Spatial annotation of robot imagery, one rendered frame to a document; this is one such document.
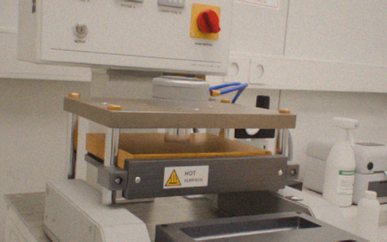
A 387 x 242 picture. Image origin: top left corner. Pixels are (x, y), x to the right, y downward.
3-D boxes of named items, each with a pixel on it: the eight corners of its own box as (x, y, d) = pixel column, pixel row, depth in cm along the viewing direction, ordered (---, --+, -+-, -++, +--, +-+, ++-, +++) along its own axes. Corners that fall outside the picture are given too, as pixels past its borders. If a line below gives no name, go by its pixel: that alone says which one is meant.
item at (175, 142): (84, 160, 77) (87, 94, 76) (214, 156, 88) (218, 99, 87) (132, 188, 62) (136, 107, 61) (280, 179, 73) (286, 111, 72)
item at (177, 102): (48, 152, 81) (52, 66, 80) (220, 148, 97) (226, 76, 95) (105, 191, 60) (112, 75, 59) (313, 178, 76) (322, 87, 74)
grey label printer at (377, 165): (299, 187, 172) (304, 136, 170) (342, 184, 183) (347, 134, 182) (363, 208, 152) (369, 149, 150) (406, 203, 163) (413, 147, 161)
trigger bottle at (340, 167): (316, 201, 157) (324, 116, 154) (335, 198, 161) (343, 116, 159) (339, 209, 150) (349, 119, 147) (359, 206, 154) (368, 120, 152)
